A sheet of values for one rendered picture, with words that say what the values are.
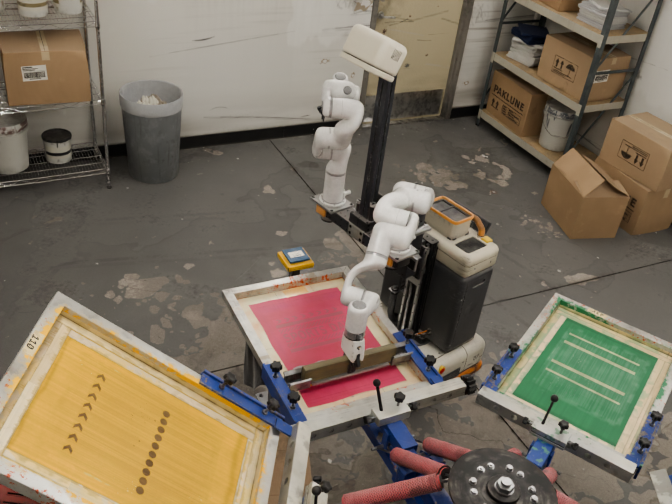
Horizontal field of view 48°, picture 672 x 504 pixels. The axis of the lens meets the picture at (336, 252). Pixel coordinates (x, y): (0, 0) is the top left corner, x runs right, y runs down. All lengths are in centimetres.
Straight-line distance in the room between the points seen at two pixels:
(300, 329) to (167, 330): 157
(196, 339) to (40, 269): 117
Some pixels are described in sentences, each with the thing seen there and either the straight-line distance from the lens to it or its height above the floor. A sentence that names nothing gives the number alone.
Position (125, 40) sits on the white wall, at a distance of 589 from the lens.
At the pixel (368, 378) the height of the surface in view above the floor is 95.
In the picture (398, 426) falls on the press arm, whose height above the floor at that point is 104.
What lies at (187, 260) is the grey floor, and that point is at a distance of 502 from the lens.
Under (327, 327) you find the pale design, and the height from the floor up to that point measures 95.
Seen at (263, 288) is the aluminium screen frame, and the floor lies 99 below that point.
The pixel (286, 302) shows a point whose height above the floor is 95.
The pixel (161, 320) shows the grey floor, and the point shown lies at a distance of 455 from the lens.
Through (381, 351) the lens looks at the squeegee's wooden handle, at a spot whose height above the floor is 106.
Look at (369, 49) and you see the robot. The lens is 291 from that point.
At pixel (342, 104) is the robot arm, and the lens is 314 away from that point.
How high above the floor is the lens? 294
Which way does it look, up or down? 34 degrees down
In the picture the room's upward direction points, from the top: 8 degrees clockwise
